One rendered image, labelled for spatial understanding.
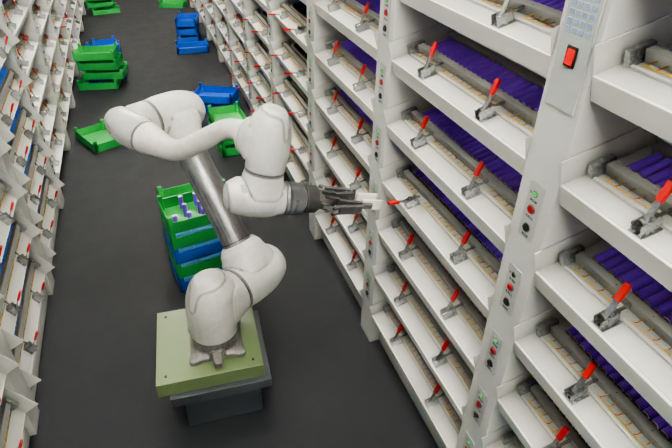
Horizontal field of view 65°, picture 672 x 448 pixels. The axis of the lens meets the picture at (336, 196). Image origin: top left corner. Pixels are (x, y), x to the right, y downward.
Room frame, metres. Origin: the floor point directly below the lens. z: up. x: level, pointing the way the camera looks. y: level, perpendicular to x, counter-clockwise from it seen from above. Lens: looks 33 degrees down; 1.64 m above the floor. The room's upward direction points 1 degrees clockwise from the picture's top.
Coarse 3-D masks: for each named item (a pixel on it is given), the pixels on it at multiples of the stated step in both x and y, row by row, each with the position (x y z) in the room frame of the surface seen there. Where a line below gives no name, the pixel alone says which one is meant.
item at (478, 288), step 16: (400, 160) 1.47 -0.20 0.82; (384, 176) 1.45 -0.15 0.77; (400, 176) 1.45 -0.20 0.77; (384, 192) 1.45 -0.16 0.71; (400, 192) 1.38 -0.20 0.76; (400, 208) 1.33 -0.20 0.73; (416, 208) 1.29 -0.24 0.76; (432, 208) 1.28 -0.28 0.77; (416, 224) 1.22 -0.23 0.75; (432, 224) 1.21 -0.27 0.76; (448, 224) 1.20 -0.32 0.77; (432, 240) 1.14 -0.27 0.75; (448, 240) 1.13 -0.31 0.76; (448, 256) 1.08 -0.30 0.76; (464, 272) 1.01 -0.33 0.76; (480, 272) 1.00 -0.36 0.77; (464, 288) 0.99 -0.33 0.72; (480, 288) 0.95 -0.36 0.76; (480, 304) 0.92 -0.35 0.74
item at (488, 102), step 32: (416, 32) 1.47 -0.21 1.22; (448, 32) 1.51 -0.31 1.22; (416, 64) 1.39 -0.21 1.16; (448, 64) 1.30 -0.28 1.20; (480, 64) 1.27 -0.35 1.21; (512, 64) 1.22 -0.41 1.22; (448, 96) 1.18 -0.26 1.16; (480, 96) 1.13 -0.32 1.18; (512, 96) 1.09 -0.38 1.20; (480, 128) 1.03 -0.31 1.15; (512, 128) 1.00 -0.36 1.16; (512, 160) 0.93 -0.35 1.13
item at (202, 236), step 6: (162, 222) 1.86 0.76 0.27; (168, 234) 1.76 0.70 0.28; (174, 234) 1.71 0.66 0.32; (192, 234) 1.75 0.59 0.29; (198, 234) 1.76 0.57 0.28; (204, 234) 1.77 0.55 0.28; (210, 234) 1.78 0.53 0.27; (174, 240) 1.71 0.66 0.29; (180, 240) 1.72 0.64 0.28; (186, 240) 1.73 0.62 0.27; (192, 240) 1.74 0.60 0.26; (198, 240) 1.76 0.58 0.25; (204, 240) 1.77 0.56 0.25; (174, 246) 1.71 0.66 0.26; (180, 246) 1.72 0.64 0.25; (186, 246) 1.73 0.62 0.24
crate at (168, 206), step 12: (192, 192) 1.95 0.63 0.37; (168, 204) 1.90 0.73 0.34; (192, 204) 1.92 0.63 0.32; (168, 216) 1.72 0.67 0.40; (180, 216) 1.83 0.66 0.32; (192, 216) 1.83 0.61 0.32; (204, 216) 1.78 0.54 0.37; (168, 228) 1.73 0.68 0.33; (180, 228) 1.73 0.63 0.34; (192, 228) 1.75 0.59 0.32
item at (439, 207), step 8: (408, 176) 1.42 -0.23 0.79; (416, 184) 1.37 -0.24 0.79; (416, 192) 1.35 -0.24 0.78; (424, 192) 1.32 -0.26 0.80; (432, 200) 1.28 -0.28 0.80; (440, 208) 1.24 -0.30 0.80; (448, 216) 1.20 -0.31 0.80; (456, 224) 1.16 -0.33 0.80; (464, 232) 1.13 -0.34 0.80; (472, 240) 1.09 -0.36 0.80; (480, 248) 1.06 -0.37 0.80; (480, 256) 1.04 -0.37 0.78; (488, 256) 1.03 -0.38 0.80; (480, 264) 1.02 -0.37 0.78; (488, 264) 1.02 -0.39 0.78; (496, 264) 1.00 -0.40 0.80; (488, 272) 0.99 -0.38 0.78; (496, 272) 0.99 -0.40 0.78
